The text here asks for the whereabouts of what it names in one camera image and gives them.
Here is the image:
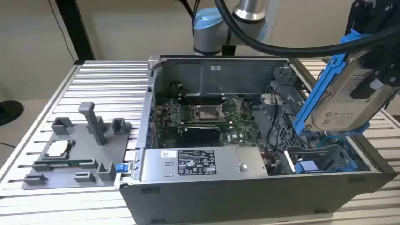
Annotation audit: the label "metal socket cover frame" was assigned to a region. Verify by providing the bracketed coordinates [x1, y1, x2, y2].
[219, 97, 246, 118]

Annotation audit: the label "black disk wire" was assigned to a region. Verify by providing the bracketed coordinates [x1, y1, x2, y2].
[267, 84, 302, 150]

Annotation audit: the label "black graphics card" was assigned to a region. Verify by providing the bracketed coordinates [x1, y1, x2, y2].
[180, 126, 222, 148]

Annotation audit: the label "green motherboard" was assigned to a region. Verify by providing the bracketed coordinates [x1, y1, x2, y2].
[154, 93, 264, 150]

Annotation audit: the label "silver power supply unit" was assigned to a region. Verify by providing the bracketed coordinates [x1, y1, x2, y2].
[140, 147, 271, 182]

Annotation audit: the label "black RAM slots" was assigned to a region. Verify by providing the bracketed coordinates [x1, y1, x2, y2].
[183, 93, 227, 104]

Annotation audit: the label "grey metal disk bay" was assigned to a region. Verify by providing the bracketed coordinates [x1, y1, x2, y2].
[252, 67, 360, 175]

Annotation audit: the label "blue disk wire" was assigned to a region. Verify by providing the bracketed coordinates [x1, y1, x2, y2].
[322, 135, 348, 153]

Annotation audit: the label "silver CPU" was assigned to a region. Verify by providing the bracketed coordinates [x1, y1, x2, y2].
[46, 141, 72, 157]

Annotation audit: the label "CPU socket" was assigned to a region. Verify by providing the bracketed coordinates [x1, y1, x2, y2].
[194, 105, 227, 121]

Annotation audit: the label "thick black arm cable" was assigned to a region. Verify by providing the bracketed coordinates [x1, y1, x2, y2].
[214, 0, 400, 59]

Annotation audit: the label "black cables behind arm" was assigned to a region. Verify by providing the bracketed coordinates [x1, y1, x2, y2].
[175, 0, 203, 18]

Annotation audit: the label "green RAM stick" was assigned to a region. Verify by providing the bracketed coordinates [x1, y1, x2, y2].
[34, 159, 95, 167]

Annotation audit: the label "black upright frame post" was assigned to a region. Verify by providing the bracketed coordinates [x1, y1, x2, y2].
[55, 0, 96, 62]

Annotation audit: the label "open black PC case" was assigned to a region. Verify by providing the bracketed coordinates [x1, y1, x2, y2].
[120, 55, 398, 225]

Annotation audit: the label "black round stand base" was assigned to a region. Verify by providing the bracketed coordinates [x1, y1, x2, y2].
[0, 100, 26, 126]

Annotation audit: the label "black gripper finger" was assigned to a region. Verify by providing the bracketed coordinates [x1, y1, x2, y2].
[350, 39, 400, 99]

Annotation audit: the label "grey parts rack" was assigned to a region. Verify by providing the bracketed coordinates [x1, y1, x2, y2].
[22, 101, 135, 190]

